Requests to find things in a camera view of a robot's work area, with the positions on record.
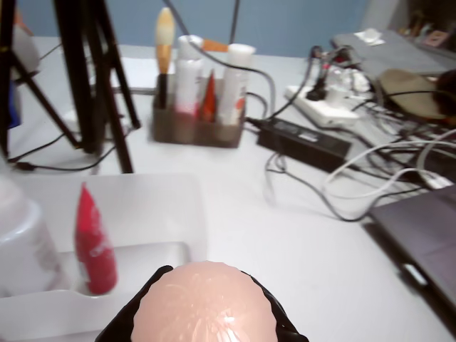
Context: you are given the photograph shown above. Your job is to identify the clear bottle with clear cap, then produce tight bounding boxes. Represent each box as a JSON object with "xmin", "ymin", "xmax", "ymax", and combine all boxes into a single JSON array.
[{"xmin": 0, "ymin": 174, "xmax": 71, "ymax": 299}]

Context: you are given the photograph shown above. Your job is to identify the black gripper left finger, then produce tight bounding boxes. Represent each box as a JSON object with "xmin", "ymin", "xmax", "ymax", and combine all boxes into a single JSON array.
[{"xmin": 93, "ymin": 264, "xmax": 175, "ymax": 342}]

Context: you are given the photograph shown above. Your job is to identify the black power adapter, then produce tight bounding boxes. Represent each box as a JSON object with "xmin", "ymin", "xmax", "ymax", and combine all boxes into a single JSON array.
[{"xmin": 255, "ymin": 116, "xmax": 353, "ymax": 175}]

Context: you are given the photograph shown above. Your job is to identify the black tripod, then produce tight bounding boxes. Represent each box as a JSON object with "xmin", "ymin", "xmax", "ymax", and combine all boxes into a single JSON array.
[{"xmin": 0, "ymin": 0, "xmax": 143, "ymax": 175}]

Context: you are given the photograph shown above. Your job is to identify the orange red tube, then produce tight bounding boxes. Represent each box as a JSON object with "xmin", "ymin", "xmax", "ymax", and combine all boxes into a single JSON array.
[{"xmin": 198, "ymin": 69, "xmax": 219, "ymax": 124}]

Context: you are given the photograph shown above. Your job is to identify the white plastic tube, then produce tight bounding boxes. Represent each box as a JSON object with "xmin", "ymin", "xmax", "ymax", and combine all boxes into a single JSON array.
[{"xmin": 217, "ymin": 43, "xmax": 257, "ymax": 126}]

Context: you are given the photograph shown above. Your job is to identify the grey fabric case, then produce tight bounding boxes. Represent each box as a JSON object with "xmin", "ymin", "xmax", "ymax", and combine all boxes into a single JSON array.
[{"xmin": 330, "ymin": 27, "xmax": 456, "ymax": 81}]

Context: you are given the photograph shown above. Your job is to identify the beige cloth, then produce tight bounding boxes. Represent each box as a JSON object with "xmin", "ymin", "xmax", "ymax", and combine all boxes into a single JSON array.
[{"xmin": 376, "ymin": 68, "xmax": 452, "ymax": 119}]

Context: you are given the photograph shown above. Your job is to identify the grey laptop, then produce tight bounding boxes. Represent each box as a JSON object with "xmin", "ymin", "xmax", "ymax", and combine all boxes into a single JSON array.
[{"xmin": 362, "ymin": 185, "xmax": 456, "ymax": 338}]

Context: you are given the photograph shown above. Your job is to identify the white cable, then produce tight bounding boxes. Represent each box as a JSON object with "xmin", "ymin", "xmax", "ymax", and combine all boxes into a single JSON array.
[{"xmin": 323, "ymin": 139, "xmax": 456, "ymax": 222}]

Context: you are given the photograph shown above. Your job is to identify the white power strip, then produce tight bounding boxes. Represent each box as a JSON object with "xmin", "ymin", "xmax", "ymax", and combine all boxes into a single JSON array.
[{"xmin": 284, "ymin": 83, "xmax": 361, "ymax": 128}]

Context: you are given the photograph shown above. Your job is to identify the white bottles in brown box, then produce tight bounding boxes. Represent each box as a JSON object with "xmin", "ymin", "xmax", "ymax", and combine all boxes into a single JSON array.
[{"xmin": 165, "ymin": 0, "xmax": 278, "ymax": 118}]

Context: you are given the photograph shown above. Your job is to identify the brown transparent organizer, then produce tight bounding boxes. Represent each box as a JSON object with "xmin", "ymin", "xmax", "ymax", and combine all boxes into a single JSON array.
[{"xmin": 152, "ymin": 73, "xmax": 247, "ymax": 150}]

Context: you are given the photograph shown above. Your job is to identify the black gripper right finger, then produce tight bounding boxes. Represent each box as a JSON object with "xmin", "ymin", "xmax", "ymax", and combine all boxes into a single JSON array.
[{"xmin": 244, "ymin": 271, "xmax": 310, "ymax": 342}]

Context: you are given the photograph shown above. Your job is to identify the frosted plastic tray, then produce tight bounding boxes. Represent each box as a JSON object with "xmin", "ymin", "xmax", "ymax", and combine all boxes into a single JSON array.
[{"xmin": 0, "ymin": 172, "xmax": 208, "ymax": 342}]

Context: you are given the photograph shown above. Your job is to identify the red cosmetic tube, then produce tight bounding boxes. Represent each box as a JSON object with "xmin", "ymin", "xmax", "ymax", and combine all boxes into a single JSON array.
[{"xmin": 73, "ymin": 182, "xmax": 119, "ymax": 296}]

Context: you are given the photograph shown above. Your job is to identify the makeup brush with pale bristles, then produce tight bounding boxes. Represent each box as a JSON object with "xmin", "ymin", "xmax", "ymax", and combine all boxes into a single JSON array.
[{"xmin": 155, "ymin": 6, "xmax": 176, "ymax": 110}]

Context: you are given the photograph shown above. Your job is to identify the white bottle with pink print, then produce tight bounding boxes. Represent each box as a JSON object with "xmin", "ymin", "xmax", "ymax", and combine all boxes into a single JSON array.
[{"xmin": 174, "ymin": 34, "xmax": 204, "ymax": 115}]

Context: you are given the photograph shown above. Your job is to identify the thin black cable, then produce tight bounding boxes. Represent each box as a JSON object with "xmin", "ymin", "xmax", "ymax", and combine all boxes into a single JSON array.
[{"xmin": 6, "ymin": 135, "xmax": 118, "ymax": 172}]

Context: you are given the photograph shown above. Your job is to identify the black power plug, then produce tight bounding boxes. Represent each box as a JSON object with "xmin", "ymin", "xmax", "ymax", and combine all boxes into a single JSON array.
[{"xmin": 305, "ymin": 46, "xmax": 331, "ymax": 103}]

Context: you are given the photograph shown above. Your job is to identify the silver laptop stand tab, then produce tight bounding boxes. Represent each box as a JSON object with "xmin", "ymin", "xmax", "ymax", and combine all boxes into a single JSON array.
[{"xmin": 401, "ymin": 262, "xmax": 429, "ymax": 289}]

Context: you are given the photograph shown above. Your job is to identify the pink bottle with peach cap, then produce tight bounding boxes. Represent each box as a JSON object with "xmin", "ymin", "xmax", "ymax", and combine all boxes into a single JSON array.
[{"xmin": 130, "ymin": 259, "xmax": 281, "ymax": 342}]

